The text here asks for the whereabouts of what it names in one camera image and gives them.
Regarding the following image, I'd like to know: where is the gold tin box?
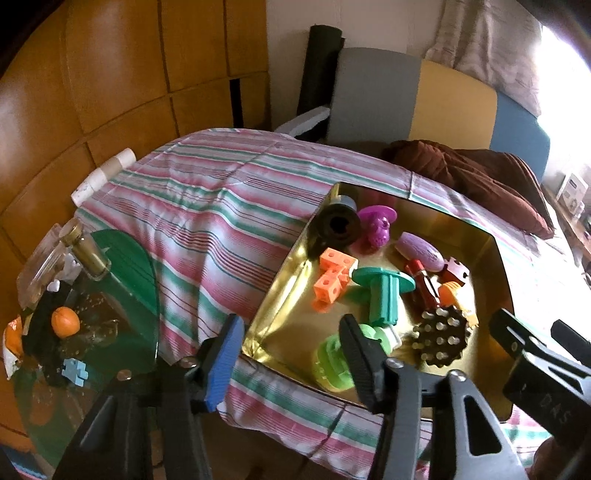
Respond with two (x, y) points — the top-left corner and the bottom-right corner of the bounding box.
(240, 181), (515, 418)

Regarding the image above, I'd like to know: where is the grey yellow blue headboard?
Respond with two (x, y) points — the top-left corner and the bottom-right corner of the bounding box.
(325, 47), (552, 185)

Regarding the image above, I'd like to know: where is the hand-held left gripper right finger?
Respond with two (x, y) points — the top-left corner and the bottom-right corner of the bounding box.
(339, 315), (529, 480)

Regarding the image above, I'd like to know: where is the wooden wardrobe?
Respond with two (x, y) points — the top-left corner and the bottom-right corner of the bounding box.
(0, 0), (273, 296)

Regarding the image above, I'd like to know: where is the striped bedsheet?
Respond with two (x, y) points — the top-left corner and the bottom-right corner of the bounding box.
(74, 129), (591, 476)

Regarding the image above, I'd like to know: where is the red metallic bottle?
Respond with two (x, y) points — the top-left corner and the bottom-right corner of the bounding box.
(405, 259), (441, 308)

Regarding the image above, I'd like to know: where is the brown red block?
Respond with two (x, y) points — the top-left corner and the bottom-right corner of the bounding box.
(438, 258), (472, 289)

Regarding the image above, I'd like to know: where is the orange fruit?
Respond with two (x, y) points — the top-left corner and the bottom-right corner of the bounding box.
(51, 307), (80, 337)

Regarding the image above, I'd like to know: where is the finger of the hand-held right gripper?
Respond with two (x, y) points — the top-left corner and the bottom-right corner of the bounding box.
(489, 308), (540, 366)
(551, 319), (591, 365)

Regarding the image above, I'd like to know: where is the white cardboard box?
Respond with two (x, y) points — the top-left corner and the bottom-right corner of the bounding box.
(556, 172), (589, 208)

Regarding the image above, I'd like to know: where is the black cylinder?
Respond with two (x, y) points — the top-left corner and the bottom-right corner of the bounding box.
(318, 194), (362, 247)

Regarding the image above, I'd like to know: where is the blue puzzle piece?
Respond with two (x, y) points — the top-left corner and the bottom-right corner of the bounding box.
(62, 357), (88, 387)

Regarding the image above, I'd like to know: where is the gold capped glass bottle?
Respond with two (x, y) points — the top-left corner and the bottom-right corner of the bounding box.
(16, 219), (113, 308)

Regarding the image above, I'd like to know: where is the green funnel shaped toy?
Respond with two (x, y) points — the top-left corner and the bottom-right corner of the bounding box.
(352, 267), (415, 326)

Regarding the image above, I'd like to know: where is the wooden shelf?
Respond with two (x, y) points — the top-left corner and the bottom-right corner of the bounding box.
(542, 185), (591, 259)

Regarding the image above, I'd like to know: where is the white plastic armrest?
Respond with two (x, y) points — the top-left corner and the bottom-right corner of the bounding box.
(272, 105), (332, 139)

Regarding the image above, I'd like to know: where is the person's right forearm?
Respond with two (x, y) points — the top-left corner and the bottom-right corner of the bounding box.
(531, 436), (578, 480)

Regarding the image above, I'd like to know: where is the beige patterned curtain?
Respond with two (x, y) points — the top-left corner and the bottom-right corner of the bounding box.
(425, 0), (546, 116)

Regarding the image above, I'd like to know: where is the green glass table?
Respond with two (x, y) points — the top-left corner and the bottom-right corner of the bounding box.
(9, 228), (160, 467)

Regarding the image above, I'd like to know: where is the orange cube toy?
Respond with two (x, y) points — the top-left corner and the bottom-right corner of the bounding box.
(311, 247), (360, 313)

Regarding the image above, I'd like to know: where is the orange plastic toy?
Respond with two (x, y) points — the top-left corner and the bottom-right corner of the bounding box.
(438, 282), (481, 330)

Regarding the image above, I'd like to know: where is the green white round toy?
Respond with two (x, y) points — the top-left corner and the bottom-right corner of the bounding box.
(311, 322), (402, 393)

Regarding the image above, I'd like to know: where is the magenta plastic toy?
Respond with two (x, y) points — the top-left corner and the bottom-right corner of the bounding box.
(358, 205), (399, 250)

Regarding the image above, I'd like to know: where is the pink oval toy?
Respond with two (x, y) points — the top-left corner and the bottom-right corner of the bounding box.
(394, 232), (446, 273)

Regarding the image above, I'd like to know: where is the brown quilt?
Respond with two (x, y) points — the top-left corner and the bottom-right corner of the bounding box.
(381, 138), (555, 240)

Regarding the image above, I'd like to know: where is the black rolled mat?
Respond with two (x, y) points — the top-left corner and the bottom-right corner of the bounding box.
(295, 24), (345, 125)

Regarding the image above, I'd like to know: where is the brown studded toy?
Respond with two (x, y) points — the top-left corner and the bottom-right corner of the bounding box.
(411, 306), (469, 367)

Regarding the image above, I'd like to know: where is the black rectangular object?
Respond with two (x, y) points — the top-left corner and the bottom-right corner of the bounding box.
(21, 281), (77, 386)

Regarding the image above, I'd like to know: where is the orange white packet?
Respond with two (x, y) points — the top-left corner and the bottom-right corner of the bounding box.
(2, 316), (24, 379)

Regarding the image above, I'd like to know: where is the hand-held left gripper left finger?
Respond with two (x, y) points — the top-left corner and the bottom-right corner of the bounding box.
(53, 314), (245, 480)

